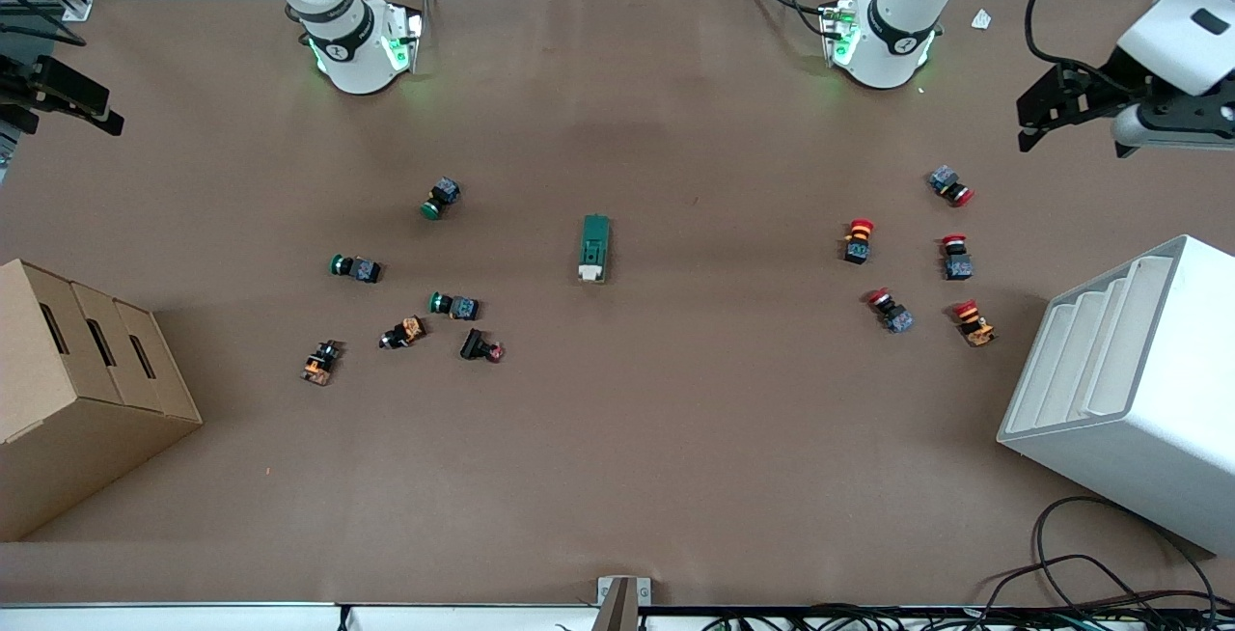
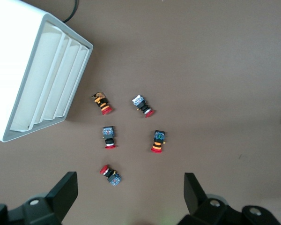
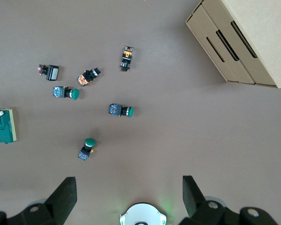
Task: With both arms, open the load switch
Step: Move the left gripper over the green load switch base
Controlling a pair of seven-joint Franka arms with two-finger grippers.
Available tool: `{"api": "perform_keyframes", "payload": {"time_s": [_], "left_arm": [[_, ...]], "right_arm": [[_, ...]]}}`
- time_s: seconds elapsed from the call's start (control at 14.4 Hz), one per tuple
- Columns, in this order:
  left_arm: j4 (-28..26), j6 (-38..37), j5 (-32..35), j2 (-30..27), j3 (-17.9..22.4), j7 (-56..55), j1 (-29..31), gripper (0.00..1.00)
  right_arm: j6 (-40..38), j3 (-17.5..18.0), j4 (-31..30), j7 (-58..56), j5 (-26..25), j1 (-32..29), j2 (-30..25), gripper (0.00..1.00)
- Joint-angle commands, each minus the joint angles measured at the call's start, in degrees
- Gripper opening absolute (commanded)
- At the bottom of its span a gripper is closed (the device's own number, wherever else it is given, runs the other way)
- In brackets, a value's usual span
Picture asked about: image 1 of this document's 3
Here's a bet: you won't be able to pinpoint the green load switch white handle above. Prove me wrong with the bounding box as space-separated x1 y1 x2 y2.
577 214 613 285

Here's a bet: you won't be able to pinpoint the red mushroom button grey block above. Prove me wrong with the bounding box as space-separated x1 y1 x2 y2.
941 233 974 282
928 165 975 207
865 288 915 335

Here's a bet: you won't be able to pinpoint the red mushroom button orange block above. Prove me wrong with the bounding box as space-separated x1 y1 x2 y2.
952 299 997 348

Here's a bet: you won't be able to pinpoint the brown cardboard slotted box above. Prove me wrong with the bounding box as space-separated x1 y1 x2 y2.
0 260 204 543

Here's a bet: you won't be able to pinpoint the white stepped rack box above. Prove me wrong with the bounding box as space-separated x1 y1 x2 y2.
997 235 1235 555

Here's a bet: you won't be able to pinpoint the green push button grey block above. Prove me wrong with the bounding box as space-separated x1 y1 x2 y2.
428 291 480 321
329 253 384 285
420 177 462 221

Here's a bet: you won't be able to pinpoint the black push button orange block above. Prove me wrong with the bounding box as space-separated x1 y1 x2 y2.
300 340 344 387
378 315 427 351

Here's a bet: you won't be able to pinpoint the black push button red terminals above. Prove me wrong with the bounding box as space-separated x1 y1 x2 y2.
459 327 506 364

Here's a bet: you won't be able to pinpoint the brown table cover mat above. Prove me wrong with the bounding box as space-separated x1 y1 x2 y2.
0 0 1235 608

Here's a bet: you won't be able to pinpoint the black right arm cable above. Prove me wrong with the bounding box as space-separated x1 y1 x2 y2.
0 21 86 45

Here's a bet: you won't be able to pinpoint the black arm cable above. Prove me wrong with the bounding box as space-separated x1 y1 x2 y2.
0 21 86 45
1025 0 1115 84

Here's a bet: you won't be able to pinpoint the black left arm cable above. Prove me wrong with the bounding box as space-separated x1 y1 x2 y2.
1025 0 1115 84

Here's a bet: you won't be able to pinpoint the red mushroom button yellow ring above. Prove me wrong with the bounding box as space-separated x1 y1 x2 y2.
841 218 876 265

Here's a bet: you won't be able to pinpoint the black looping cable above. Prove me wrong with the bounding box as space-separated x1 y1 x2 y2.
979 496 1221 608

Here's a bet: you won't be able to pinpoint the black cable bundle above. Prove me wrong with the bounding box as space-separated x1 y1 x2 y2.
704 602 1235 631

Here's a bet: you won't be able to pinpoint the grey metal camera bracket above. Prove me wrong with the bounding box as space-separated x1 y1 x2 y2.
596 575 652 631

